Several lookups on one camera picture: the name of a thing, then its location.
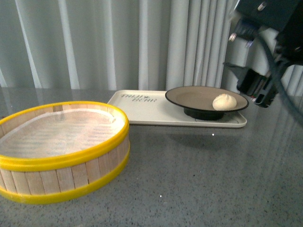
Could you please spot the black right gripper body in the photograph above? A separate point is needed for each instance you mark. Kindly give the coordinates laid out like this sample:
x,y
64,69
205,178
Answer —
x,y
280,22

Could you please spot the white steamed bun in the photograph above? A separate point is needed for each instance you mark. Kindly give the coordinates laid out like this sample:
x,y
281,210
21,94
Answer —
x,y
224,102

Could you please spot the beige plate with black rim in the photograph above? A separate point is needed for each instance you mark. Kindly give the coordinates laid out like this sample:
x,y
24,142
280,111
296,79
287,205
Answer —
x,y
197,101

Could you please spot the cream rectangular tray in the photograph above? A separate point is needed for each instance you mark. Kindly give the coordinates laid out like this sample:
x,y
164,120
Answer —
x,y
152,108

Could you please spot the grey pleated curtain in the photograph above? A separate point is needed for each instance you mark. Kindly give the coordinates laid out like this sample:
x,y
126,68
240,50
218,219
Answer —
x,y
121,44

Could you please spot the white steamer liner cloth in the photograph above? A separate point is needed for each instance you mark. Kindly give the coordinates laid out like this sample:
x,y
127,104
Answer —
x,y
62,133

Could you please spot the yellow rimmed bamboo steamer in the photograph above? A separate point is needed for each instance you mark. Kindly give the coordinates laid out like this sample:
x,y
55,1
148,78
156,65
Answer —
x,y
65,177

